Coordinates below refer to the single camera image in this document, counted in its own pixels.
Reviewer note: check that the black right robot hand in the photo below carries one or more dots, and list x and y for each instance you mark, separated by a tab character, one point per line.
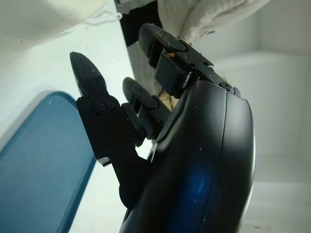
199	145

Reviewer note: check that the standing person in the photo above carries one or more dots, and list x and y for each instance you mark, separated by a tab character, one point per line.
218	14

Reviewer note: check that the blue rectangular tray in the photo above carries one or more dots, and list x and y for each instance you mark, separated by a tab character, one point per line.
43	170

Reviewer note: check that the cream two-slot toaster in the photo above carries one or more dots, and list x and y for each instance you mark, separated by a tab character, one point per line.
36	17

